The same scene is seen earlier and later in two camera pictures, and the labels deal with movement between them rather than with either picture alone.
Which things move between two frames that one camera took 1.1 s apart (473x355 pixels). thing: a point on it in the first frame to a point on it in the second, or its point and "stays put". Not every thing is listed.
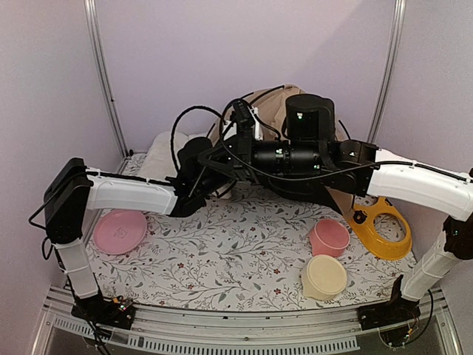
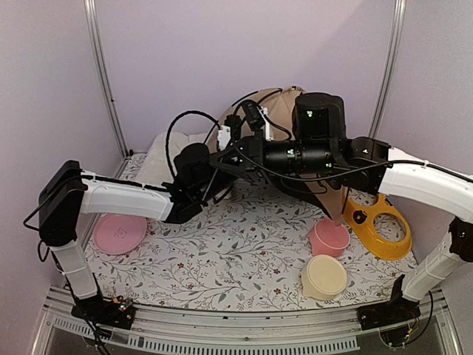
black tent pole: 269,89 to 270,96
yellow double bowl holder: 361,222 stays put
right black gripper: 240,145 stays put
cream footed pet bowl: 323,278 stays put
